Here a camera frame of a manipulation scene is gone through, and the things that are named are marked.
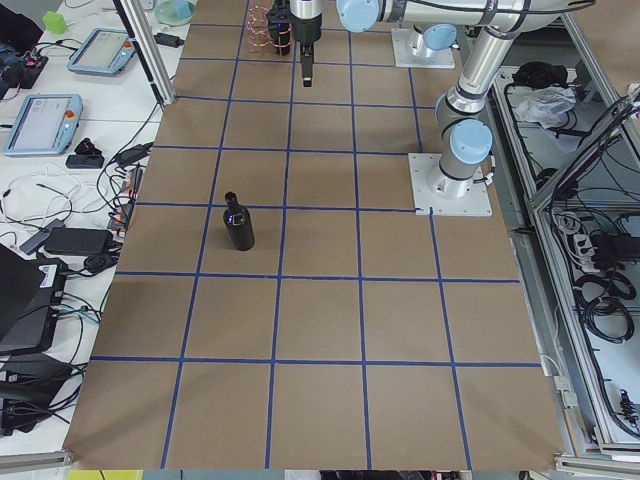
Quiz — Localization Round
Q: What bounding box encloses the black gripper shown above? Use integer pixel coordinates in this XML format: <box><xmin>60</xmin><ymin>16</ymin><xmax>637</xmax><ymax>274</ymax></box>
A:
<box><xmin>289</xmin><ymin>0</ymin><xmax>322</xmax><ymax>88</ymax></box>

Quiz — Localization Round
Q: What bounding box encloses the dark glass wine bottle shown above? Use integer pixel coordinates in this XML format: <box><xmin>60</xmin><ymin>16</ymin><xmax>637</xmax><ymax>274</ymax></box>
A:
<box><xmin>223</xmin><ymin>191</ymin><xmax>255</xmax><ymax>251</ymax></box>

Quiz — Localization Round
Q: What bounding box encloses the dark wine bottle in rack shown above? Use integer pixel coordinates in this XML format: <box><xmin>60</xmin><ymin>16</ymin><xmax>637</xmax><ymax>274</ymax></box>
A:
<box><xmin>266</xmin><ymin>0</ymin><xmax>291</xmax><ymax>56</ymax></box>

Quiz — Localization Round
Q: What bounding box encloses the small black adapter brick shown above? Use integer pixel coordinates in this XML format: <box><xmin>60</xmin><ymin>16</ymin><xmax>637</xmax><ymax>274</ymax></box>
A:
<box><xmin>154</xmin><ymin>32</ymin><xmax>184</xmax><ymax>48</ymax></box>

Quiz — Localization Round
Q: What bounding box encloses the blue teach pendant upper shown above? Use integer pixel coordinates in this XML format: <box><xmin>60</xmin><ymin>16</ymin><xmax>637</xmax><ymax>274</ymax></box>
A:
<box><xmin>67</xmin><ymin>28</ymin><xmax>135</xmax><ymax>76</ymax></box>

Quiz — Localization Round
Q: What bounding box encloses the blue teach pendant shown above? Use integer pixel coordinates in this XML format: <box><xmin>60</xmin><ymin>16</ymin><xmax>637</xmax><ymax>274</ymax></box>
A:
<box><xmin>3</xmin><ymin>94</ymin><xmax>84</xmax><ymax>157</ymax></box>
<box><xmin>67</xmin><ymin>28</ymin><xmax>135</xmax><ymax>76</ymax></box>

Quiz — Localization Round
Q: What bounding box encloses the crumpled white cloth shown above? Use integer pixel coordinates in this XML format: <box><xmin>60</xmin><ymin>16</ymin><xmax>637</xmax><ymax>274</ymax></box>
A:
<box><xmin>514</xmin><ymin>86</ymin><xmax>576</xmax><ymax>129</ymax></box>

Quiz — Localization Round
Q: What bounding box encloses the blue teach pendant lower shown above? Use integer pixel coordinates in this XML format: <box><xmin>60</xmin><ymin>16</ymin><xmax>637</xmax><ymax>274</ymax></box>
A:
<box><xmin>3</xmin><ymin>94</ymin><xmax>84</xmax><ymax>157</ymax></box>

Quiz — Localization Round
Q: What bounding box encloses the black power adapter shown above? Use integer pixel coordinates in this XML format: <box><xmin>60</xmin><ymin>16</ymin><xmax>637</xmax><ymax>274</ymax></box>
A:
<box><xmin>44</xmin><ymin>227</ymin><xmax>112</xmax><ymax>256</ymax></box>

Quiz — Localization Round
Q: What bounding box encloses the black laptop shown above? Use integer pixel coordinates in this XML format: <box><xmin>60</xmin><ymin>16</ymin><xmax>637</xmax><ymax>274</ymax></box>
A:
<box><xmin>1</xmin><ymin>246</ymin><xmax>67</xmax><ymax>356</ymax></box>

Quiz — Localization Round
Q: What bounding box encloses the copper wire wine rack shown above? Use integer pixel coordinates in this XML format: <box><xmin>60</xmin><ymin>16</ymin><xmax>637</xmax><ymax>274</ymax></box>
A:
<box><xmin>246</xmin><ymin>1</ymin><xmax>279</xmax><ymax>56</ymax></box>

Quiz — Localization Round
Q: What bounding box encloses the aluminium frame post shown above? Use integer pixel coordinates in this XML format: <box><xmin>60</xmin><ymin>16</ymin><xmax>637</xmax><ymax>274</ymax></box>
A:
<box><xmin>113</xmin><ymin>0</ymin><xmax>175</xmax><ymax>106</ymax></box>

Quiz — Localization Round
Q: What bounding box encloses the coiled black cable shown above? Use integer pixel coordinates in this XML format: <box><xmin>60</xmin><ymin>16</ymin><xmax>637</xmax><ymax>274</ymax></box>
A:
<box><xmin>582</xmin><ymin>279</ymin><xmax>636</xmax><ymax>346</ymax></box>

